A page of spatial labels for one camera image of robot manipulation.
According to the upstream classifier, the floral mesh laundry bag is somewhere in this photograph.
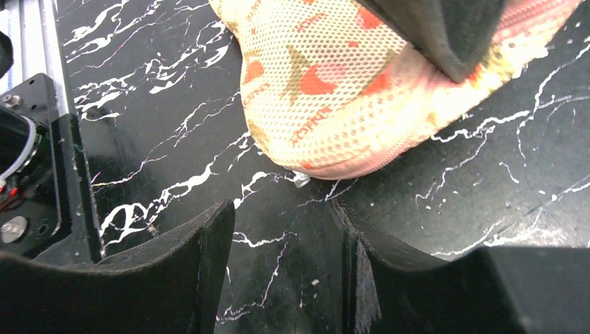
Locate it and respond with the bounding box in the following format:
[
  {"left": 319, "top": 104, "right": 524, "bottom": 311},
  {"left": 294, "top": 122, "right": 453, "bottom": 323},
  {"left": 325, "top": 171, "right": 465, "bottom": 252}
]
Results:
[{"left": 210, "top": 1, "right": 579, "bottom": 180}]

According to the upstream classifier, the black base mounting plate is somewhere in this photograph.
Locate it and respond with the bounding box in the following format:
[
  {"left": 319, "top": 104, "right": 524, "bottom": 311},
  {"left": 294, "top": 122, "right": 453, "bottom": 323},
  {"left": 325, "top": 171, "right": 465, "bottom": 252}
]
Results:
[{"left": 1, "top": 73, "right": 103, "bottom": 266}]

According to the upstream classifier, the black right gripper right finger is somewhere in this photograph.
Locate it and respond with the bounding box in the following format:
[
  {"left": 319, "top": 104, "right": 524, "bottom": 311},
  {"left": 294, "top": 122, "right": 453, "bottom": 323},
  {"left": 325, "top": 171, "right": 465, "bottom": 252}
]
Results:
[{"left": 330, "top": 201, "right": 589, "bottom": 333}]

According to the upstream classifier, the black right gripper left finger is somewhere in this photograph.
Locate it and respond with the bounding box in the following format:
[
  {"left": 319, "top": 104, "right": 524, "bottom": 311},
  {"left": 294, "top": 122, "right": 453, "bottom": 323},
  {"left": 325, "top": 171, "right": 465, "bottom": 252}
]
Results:
[{"left": 1, "top": 200, "right": 235, "bottom": 333}]

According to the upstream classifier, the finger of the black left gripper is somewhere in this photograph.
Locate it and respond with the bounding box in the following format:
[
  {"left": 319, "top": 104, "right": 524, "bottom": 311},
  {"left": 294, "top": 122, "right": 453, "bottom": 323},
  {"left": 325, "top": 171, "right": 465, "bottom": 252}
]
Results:
[{"left": 359, "top": 0, "right": 507, "bottom": 84}]

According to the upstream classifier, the aluminium frame rail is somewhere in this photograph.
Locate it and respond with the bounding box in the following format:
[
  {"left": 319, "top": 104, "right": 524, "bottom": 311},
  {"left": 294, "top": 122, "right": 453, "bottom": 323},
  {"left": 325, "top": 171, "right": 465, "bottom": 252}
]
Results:
[{"left": 1, "top": 0, "right": 76, "bottom": 116}]

